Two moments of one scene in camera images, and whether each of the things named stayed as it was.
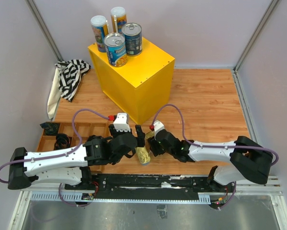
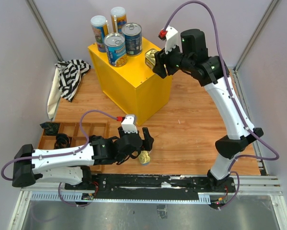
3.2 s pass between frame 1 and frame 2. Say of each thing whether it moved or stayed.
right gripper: moved
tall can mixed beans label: stayed
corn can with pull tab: stayed
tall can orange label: stayed
